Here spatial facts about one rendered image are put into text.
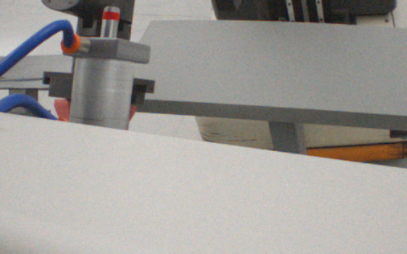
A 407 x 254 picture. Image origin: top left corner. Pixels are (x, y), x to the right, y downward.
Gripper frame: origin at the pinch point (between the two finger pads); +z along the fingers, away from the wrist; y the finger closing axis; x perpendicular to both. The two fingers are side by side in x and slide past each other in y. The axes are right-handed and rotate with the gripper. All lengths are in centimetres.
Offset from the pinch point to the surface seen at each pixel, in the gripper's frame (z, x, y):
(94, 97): -7.4, -33.5, 22.6
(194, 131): 2, 121, -44
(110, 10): -10.6, -32.8, 22.4
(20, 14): -40, 158, -157
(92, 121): -6.6, -33.5, 22.6
